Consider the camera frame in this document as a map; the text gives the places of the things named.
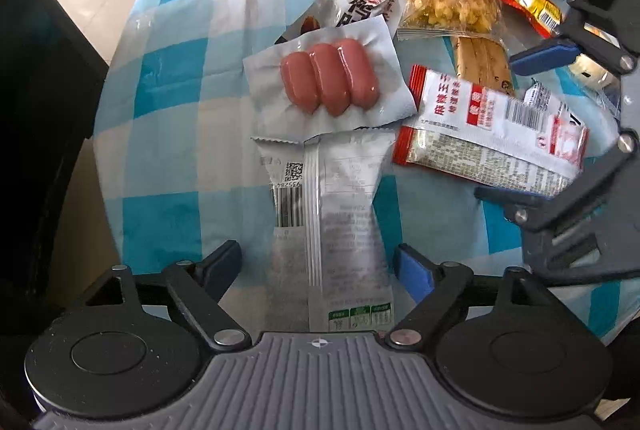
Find red yellow snack packet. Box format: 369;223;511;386
501;0;563;38

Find gold biscuit packet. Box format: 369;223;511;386
452;36;515;97

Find red white spicy strip packet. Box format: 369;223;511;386
393;64;588;197

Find grey white tall snack bag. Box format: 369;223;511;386
255;129;396;332

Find vacuum packed sausages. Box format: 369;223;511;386
243;16;416;143

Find white black chicken snack packet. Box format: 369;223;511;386
276;0;407;44

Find round steamed cake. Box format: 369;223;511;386
568;54;620;120

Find white Kapro snack packet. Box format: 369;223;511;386
523;80;585;127

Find blue white checkered tablecloth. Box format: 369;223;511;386
94;0;639;341

